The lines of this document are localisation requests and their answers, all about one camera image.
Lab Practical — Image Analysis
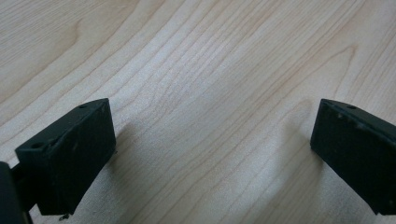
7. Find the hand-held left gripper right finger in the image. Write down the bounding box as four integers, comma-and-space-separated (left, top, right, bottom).
310, 98, 396, 217

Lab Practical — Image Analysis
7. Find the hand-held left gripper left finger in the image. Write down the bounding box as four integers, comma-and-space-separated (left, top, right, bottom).
14, 98, 117, 217

